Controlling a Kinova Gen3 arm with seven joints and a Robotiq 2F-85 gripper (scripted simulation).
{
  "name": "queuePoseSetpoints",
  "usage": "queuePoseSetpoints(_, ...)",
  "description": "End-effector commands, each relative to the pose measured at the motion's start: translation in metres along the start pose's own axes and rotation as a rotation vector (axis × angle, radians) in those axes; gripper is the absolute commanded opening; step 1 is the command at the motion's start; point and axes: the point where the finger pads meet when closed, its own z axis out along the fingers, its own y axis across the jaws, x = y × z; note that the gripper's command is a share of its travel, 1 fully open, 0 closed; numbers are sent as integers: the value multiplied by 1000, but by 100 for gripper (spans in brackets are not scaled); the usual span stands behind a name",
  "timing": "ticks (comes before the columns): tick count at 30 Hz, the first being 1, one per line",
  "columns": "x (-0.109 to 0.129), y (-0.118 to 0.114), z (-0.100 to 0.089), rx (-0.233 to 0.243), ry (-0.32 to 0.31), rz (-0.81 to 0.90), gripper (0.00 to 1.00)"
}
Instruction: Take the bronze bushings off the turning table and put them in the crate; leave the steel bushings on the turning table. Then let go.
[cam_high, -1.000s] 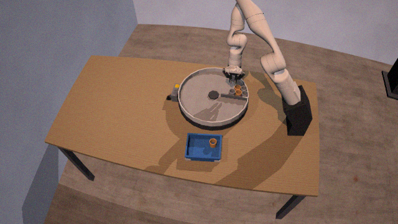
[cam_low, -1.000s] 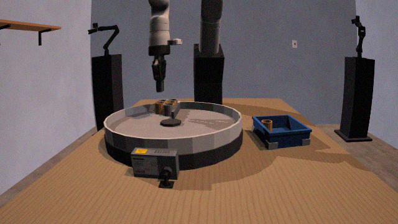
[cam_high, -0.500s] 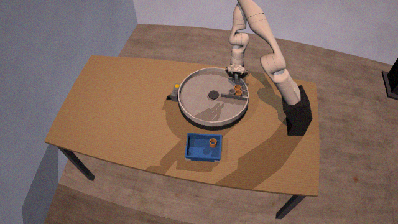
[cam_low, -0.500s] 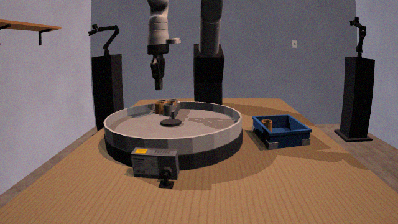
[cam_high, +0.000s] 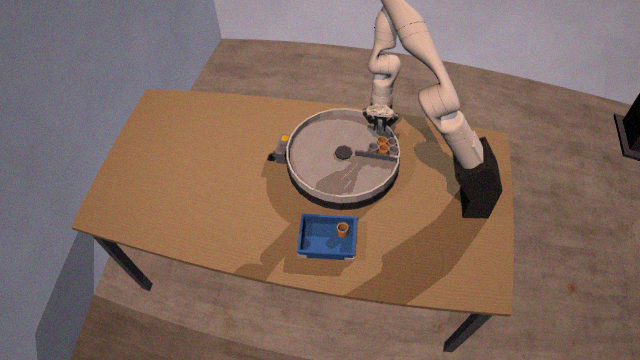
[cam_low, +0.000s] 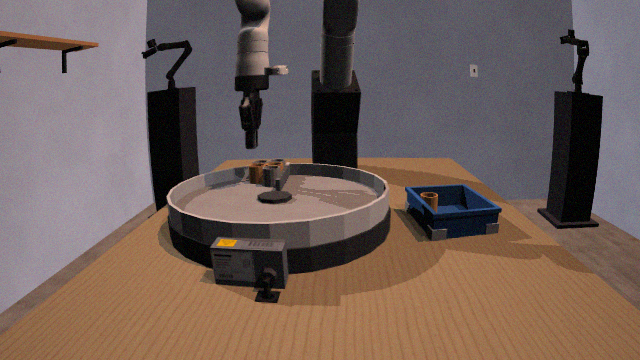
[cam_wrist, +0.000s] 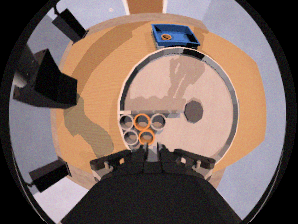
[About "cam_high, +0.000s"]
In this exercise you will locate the dark blue open crate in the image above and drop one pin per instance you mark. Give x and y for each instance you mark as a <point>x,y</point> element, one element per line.
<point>319,236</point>

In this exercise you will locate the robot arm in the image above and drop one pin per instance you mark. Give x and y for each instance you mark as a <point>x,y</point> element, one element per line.
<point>437,100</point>

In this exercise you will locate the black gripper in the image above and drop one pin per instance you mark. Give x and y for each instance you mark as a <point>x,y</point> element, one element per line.
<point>390,122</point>

